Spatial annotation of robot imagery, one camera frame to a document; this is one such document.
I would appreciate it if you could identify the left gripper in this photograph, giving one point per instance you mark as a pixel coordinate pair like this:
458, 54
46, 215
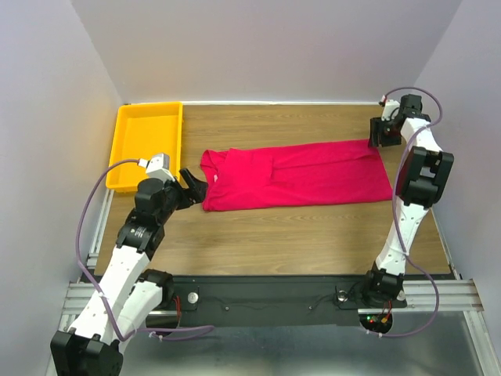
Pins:
196, 192

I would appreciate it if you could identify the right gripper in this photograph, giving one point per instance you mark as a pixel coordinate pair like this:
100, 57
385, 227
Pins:
375, 124

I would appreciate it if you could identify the red t shirt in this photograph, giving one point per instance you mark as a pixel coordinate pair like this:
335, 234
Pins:
344, 172

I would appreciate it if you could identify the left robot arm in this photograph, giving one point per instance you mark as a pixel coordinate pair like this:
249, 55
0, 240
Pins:
94, 344

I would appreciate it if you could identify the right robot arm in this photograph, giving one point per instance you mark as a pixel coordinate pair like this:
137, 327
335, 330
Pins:
420, 182

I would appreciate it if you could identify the yellow plastic tray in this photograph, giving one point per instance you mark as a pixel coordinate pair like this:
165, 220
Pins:
146, 129

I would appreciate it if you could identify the white knob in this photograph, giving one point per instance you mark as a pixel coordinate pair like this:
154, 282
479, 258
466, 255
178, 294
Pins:
192, 297

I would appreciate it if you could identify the silver knob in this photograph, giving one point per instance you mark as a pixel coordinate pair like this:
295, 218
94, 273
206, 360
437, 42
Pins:
342, 296

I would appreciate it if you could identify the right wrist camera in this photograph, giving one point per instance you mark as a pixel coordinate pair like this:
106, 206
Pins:
390, 108

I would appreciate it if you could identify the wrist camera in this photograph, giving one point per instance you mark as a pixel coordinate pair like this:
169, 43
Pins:
157, 167
390, 108

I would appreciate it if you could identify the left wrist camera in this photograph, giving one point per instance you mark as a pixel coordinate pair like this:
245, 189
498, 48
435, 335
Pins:
157, 167

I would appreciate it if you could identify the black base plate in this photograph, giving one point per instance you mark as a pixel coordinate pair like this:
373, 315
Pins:
265, 301

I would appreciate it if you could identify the left aluminium side rail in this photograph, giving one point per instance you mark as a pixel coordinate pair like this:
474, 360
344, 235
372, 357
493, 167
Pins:
97, 239

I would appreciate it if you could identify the aluminium frame rail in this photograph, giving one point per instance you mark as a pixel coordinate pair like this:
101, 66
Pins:
453, 295

